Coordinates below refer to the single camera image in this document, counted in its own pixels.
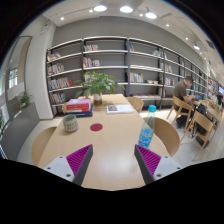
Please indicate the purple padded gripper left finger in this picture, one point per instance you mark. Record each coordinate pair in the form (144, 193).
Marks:
(72, 167)

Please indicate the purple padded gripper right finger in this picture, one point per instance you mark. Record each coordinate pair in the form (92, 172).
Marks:
(154, 167)

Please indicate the clear water bottle blue cap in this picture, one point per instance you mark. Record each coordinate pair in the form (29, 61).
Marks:
(148, 128)

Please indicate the wooden chair near right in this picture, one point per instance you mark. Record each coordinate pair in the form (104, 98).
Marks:
(166, 140)

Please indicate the wooden chair near left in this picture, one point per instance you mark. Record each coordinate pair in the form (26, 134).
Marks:
(40, 143)

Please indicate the grey ceramic mug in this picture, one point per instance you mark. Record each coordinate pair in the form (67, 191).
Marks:
(70, 123)

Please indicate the round red coaster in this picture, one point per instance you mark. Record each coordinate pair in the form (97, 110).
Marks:
(96, 127)

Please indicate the blue book under stack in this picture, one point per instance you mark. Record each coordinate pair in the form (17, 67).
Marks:
(82, 114)

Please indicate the red book on stack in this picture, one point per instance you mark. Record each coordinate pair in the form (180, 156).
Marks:
(82, 105)

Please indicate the wooden chair far right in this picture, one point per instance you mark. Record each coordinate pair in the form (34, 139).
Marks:
(137, 103)

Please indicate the wooden chair right foreground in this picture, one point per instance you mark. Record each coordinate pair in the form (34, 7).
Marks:
(202, 127)

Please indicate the wooden chair under man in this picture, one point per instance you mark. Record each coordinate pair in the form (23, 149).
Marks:
(181, 108)

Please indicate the white open book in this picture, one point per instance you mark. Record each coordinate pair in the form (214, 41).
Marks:
(119, 109)

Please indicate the seated man brown shirt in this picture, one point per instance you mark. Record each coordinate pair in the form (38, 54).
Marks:
(180, 92)

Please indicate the small plant by window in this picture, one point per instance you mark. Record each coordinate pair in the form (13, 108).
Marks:
(25, 100)

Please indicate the green potted plant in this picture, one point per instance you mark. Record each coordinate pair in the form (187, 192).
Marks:
(95, 84)

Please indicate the large grey bookshelf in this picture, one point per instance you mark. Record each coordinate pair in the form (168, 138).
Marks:
(141, 68)

